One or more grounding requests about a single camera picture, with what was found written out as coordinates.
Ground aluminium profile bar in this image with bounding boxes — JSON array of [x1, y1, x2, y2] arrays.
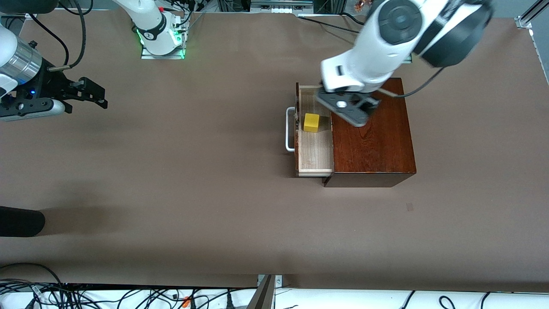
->
[[247, 275, 284, 309]]

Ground tangled black cables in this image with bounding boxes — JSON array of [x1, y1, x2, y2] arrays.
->
[[0, 279, 258, 309]]

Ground long black table cable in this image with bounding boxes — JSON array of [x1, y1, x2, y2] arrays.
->
[[298, 15, 361, 35]]

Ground white power strip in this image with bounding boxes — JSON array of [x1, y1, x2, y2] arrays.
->
[[250, 0, 314, 16]]

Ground black cylinder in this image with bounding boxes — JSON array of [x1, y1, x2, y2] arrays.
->
[[0, 206, 46, 237]]

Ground aluminium frame rail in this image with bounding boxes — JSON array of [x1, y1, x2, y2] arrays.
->
[[515, 0, 549, 30]]

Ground looped black cable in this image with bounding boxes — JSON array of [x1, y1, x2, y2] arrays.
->
[[0, 262, 66, 297]]

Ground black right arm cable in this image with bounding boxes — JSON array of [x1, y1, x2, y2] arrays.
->
[[27, 0, 87, 72]]

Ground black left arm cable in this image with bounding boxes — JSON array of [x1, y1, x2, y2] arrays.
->
[[377, 67, 447, 99]]

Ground dark brown wooden cabinet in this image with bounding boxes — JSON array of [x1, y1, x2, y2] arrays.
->
[[323, 78, 417, 188]]

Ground yellow wooden block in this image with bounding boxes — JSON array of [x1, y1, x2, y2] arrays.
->
[[303, 112, 321, 133]]

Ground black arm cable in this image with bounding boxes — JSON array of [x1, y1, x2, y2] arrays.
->
[[377, 67, 447, 99], [27, 0, 87, 72]]

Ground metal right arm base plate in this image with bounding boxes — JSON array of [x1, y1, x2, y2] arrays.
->
[[141, 41, 186, 60]]

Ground wooden drawer with white handle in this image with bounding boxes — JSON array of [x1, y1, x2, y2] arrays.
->
[[285, 82, 335, 178]]

